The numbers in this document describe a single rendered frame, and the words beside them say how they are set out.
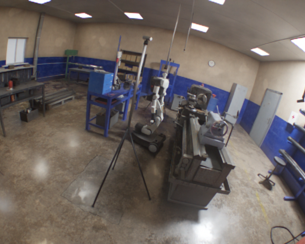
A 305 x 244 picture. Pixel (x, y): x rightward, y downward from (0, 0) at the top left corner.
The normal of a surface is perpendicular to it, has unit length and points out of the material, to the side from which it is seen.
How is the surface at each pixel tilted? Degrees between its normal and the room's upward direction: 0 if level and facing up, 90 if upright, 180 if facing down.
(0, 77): 90
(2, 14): 90
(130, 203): 0
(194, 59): 90
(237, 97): 90
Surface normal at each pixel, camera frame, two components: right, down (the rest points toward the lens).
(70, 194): 0.22, -0.90
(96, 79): -0.20, 0.34
